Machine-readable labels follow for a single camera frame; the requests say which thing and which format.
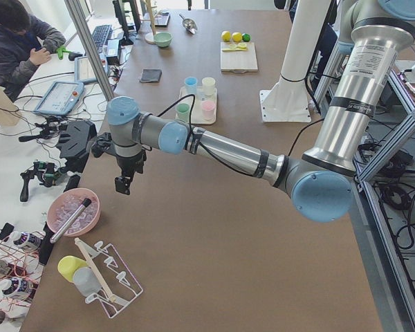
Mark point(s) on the aluminium frame post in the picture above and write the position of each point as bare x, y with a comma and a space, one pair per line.
78, 18

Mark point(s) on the wooden stick on rack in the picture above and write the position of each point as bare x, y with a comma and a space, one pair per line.
82, 247

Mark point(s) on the metal cylinder tool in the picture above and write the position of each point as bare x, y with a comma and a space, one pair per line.
70, 221

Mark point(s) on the seated person in hoodie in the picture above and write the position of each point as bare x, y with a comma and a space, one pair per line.
26, 43

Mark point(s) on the yellow cup on rack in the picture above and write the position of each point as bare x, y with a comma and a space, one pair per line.
68, 265

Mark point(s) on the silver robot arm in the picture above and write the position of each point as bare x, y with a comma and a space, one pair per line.
185, 187

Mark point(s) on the grey cup on rack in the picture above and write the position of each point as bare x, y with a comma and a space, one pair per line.
85, 281

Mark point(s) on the whole yellow lemon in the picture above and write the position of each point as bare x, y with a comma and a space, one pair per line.
226, 36

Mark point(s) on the metal scoop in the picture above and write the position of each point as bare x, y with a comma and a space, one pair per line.
189, 24

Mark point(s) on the green lime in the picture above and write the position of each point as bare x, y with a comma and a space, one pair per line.
246, 37

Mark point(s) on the black keyboard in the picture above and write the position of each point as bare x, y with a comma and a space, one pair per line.
101, 35

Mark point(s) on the white wire cup rack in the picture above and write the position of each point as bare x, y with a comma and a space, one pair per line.
119, 277

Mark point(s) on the cream rabbit tray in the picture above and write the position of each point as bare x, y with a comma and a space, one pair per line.
199, 116

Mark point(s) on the yellow plastic knife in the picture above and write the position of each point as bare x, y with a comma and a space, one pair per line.
234, 49

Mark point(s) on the blue plastic cup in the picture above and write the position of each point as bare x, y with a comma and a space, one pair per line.
191, 85

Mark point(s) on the wooden stand with base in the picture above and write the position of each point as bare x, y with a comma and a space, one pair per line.
150, 36

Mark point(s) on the wooden cutting board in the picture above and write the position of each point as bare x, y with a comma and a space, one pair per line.
239, 62

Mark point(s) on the pale yellow plastic cup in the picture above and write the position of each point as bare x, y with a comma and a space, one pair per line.
208, 86

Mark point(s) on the pink bowl of ice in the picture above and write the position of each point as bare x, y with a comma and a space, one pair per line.
69, 202

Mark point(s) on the pink plastic cup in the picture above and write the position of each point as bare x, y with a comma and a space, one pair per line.
208, 109

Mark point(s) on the green plastic cup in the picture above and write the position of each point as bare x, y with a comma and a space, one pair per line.
183, 112

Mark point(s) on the grey folded cloth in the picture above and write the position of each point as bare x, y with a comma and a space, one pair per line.
150, 75

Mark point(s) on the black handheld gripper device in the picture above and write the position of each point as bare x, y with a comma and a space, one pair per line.
47, 174

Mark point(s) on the blue teach pendant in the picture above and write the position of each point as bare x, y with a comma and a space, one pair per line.
60, 98
83, 70

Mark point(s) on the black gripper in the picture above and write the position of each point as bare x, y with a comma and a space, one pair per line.
130, 164

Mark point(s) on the green ceramic bowl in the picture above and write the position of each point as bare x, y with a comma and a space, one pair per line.
163, 39

